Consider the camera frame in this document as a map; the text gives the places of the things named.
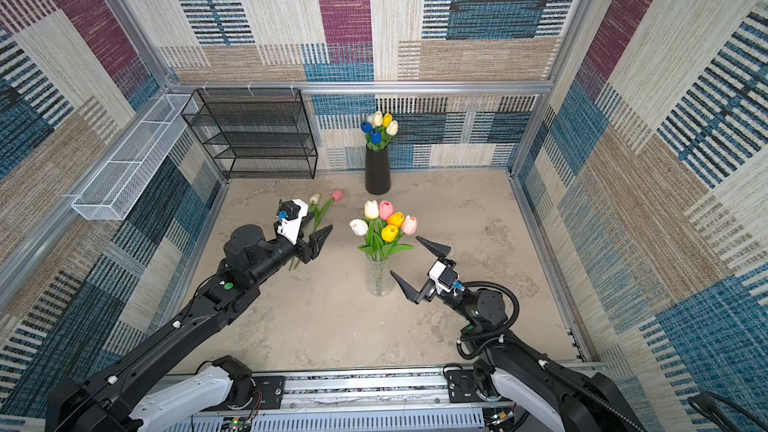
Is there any light pink tulip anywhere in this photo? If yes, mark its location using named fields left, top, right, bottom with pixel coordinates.
left=390, top=215, right=418, bottom=254

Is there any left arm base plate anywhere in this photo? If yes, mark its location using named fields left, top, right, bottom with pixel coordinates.
left=204, top=375, right=286, bottom=412

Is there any black cylindrical vase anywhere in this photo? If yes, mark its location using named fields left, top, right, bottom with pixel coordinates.
left=365, top=148, right=391, bottom=195

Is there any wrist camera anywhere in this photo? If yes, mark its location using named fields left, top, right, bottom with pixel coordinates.
left=275, top=199, right=309, bottom=245
left=428, top=259, right=464, bottom=295

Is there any orange tulip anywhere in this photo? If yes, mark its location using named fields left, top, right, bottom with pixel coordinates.
left=387, top=212, right=405, bottom=228

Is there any black wire mesh shelf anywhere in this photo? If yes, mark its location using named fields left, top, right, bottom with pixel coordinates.
left=181, top=88, right=318, bottom=179

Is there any black cable bottom right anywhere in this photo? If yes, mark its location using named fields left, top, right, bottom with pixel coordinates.
left=687, top=391, right=768, bottom=432

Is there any cream white tulip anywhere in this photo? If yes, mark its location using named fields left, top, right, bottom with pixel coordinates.
left=386, top=120, right=399, bottom=136

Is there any clear glass vase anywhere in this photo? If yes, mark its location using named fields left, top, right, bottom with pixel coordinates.
left=365, top=256, right=395, bottom=297

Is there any deep pink tulip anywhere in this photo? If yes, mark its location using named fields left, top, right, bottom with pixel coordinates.
left=379, top=200, right=395, bottom=221

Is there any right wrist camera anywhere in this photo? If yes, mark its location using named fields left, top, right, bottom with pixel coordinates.
left=428, top=259, right=464, bottom=295

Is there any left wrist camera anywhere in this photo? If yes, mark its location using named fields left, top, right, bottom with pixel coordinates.
left=275, top=199, right=309, bottom=245

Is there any aluminium mounting rail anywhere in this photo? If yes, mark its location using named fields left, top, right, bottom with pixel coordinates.
left=131, top=356, right=532, bottom=431

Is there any white wire mesh basket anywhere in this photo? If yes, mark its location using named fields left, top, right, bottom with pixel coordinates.
left=72, top=94, right=190, bottom=221

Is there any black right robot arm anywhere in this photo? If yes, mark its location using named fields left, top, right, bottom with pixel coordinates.
left=391, top=236, right=644, bottom=431

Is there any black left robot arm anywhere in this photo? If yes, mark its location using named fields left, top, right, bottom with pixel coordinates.
left=45, top=225, right=333, bottom=431

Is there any tulip bunch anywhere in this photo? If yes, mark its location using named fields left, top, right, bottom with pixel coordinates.
left=289, top=193, right=325, bottom=271

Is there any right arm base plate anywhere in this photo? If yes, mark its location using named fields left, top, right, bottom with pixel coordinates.
left=442, top=364, right=534, bottom=404

